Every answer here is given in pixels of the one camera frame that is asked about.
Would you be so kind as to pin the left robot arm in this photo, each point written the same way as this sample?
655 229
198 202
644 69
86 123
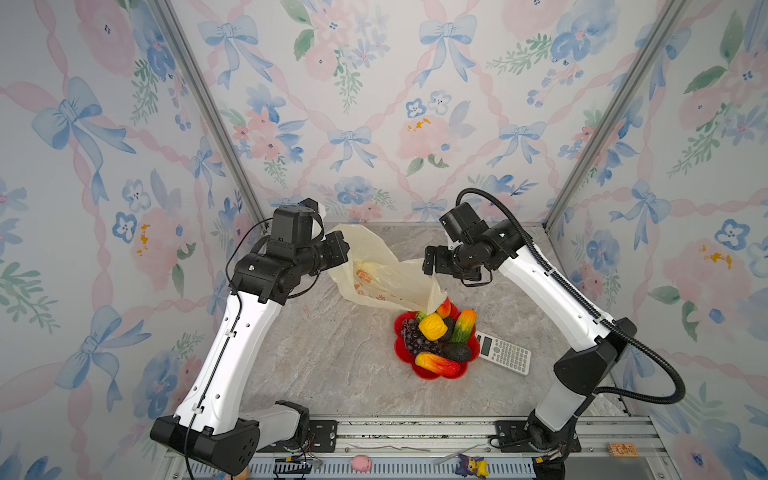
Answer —
207 426

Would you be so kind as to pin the pink pig toy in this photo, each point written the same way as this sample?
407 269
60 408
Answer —
361 464

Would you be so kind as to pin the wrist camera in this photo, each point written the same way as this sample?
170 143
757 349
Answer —
462 224
299 224

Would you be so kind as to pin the yellow plastic bag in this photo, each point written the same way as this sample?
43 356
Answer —
374 277

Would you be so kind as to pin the yellow lemon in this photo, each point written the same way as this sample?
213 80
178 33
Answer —
433 327

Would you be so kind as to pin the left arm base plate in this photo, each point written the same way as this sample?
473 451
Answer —
312 436

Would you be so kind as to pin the purple grape bunch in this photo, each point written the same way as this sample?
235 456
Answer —
415 341

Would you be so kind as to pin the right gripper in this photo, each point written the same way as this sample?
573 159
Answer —
440 255

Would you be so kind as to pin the dark avocado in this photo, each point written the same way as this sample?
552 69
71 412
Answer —
457 352

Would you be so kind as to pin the red flower-shaped bowl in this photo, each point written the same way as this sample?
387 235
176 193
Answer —
404 355

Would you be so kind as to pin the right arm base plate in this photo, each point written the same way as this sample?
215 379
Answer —
532 436

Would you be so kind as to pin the red apple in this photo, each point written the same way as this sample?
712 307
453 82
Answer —
444 309

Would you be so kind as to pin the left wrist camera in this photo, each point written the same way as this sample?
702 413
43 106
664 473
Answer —
299 224

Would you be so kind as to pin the small wooden tag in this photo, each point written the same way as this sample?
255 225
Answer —
623 450

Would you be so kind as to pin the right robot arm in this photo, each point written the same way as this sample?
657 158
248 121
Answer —
593 349

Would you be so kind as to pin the aluminium rail frame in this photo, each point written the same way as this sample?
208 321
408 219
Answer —
411 447

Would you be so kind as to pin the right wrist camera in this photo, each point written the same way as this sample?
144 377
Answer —
462 224

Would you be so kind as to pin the white calculator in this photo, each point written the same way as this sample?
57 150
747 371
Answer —
503 353

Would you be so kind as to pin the purple yellow toy figure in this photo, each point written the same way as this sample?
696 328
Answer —
469 466

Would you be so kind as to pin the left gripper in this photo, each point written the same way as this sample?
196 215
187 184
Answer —
334 241

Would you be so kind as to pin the red yellow mango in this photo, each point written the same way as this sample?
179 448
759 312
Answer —
431 366

